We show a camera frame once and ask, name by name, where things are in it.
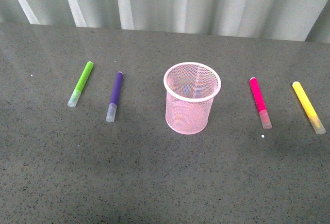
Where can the purple marker pen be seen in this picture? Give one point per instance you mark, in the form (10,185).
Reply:
(112,108)

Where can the pink mesh pen cup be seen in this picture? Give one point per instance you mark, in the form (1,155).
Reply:
(191,88)

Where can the green marker pen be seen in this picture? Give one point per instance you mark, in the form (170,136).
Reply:
(80,85)

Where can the pink marker pen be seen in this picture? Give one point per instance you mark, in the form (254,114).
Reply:
(260,104)

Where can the yellow marker pen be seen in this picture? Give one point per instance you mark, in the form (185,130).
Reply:
(308,108)

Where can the white pleated curtain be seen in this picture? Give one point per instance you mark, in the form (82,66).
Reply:
(299,20)

